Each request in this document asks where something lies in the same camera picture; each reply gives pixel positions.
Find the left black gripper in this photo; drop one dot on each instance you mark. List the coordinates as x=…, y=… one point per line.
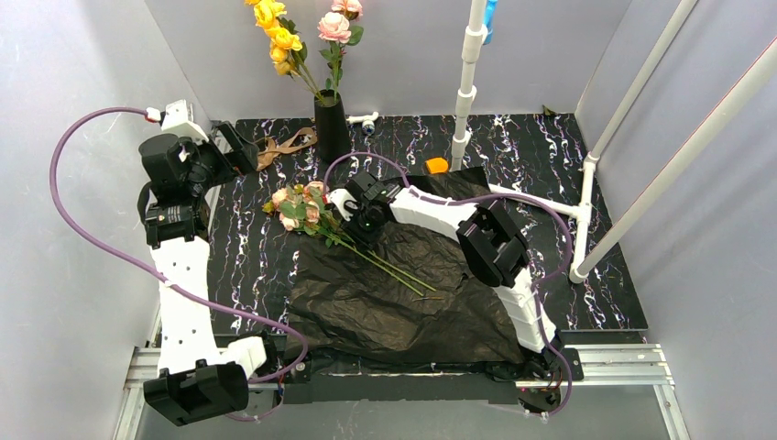
x=224, y=152

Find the tan satin ribbon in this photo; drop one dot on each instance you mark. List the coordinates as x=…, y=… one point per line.
x=304, y=138

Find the yellow rose stem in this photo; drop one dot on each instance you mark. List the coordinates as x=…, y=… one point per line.
x=286, y=49

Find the dark pink rose stem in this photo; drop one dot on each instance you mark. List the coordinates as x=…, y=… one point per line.
x=339, y=30

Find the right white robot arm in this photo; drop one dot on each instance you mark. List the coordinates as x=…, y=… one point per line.
x=495, y=250

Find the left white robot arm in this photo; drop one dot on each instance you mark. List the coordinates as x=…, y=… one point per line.
x=196, y=379

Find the black cone vase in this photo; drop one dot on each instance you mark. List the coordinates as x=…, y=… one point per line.
x=333, y=136

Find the orange tape measure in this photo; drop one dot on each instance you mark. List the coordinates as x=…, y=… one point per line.
x=437, y=165

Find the pale pink rose stem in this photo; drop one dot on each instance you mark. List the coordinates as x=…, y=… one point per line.
x=301, y=208

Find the small white pipe fitting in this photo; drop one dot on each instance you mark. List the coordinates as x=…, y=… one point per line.
x=367, y=122

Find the blue clip on pipe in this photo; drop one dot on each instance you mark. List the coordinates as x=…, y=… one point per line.
x=489, y=12

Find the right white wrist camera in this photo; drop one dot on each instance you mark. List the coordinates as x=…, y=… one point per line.
x=344, y=202

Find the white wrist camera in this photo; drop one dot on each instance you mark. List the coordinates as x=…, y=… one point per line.
x=344, y=202
x=177, y=119

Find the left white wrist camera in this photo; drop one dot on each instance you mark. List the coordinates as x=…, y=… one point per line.
x=177, y=119

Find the white pvc pipe frame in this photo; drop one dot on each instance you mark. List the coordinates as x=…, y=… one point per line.
x=716, y=223

